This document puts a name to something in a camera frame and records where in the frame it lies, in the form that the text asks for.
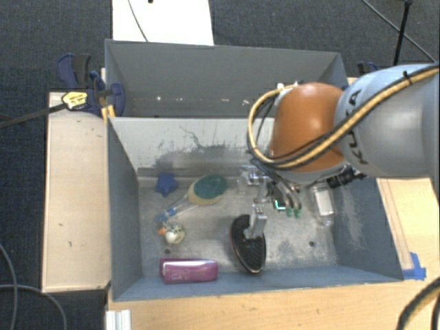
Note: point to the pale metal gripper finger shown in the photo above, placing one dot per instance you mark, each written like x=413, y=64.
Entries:
x=254, y=178
x=257, y=222

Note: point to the green sponge dish brush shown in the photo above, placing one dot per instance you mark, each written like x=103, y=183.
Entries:
x=208, y=188

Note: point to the clear glass bottle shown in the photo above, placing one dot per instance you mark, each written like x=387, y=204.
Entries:
x=324, y=201

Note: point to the magenta box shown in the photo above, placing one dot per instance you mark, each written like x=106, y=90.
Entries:
x=189, y=271

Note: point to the small white and green toy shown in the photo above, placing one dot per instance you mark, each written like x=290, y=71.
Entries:
x=173, y=234

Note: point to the blue star toy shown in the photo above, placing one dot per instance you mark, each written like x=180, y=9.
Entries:
x=166, y=184

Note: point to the grey metal bin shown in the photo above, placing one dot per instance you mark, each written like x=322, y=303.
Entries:
x=206, y=81

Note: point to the pale wood board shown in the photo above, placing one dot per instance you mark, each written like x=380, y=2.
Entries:
x=75, y=198

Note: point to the black cylinder on white bracket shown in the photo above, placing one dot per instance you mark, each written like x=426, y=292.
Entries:
x=342, y=179

